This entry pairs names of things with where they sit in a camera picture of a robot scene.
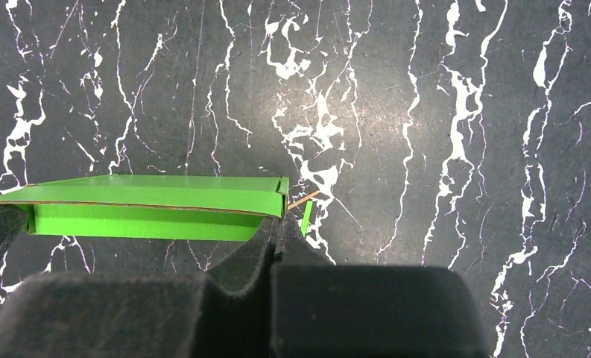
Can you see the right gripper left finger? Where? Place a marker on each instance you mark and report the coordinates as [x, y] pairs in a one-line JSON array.
[[221, 312]]

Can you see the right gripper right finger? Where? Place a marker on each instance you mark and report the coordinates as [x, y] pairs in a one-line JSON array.
[[323, 310]]

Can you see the green paper box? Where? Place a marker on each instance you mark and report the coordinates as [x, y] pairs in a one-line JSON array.
[[172, 207]]

